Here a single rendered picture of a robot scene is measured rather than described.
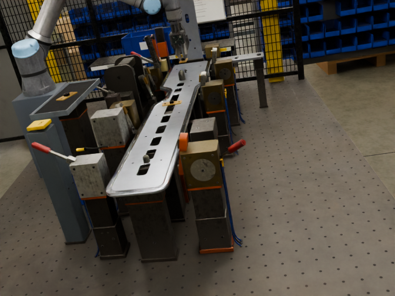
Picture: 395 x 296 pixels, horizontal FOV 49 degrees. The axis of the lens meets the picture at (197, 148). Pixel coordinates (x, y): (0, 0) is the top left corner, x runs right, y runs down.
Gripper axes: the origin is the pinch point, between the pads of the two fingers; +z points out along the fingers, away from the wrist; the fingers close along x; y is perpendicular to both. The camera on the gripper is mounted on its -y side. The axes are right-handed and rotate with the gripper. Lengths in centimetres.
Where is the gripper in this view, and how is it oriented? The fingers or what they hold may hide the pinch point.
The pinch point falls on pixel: (183, 57)
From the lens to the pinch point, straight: 227.7
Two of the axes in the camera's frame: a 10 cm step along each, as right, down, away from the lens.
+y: -1.0, 4.7, -8.8
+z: 1.7, 8.7, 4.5
